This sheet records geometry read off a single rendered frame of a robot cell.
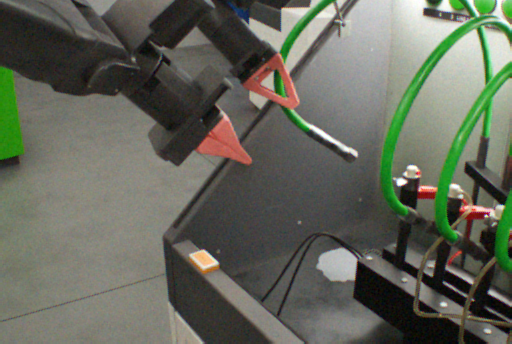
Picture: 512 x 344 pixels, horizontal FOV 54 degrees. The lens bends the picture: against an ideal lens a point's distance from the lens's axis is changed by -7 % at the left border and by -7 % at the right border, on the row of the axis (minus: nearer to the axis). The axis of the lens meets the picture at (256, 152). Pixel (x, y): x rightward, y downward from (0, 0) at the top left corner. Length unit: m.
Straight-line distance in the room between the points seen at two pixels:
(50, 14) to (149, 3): 0.12
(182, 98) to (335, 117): 0.63
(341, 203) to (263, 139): 0.29
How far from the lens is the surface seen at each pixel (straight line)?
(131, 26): 0.49
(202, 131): 0.54
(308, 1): 4.03
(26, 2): 0.37
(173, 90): 0.52
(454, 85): 1.10
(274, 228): 1.12
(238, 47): 0.76
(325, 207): 1.19
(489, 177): 0.96
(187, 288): 0.98
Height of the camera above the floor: 1.47
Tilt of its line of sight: 22 degrees down
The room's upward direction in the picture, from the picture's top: straight up
